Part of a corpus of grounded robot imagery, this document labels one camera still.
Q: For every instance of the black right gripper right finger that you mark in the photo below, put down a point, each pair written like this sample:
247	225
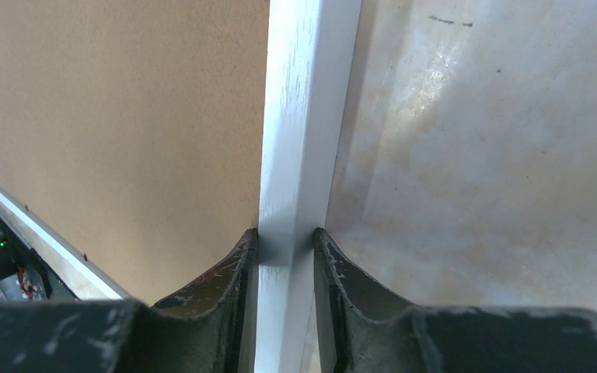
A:
365	327

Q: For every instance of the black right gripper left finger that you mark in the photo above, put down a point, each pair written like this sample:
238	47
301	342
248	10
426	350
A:
205	326

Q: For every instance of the white picture frame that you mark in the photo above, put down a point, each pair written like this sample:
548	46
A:
308	60

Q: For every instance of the brown frame backing board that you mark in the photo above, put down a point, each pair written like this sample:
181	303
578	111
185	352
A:
134	129

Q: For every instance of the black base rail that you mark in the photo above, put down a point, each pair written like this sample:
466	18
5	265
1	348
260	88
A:
35	278

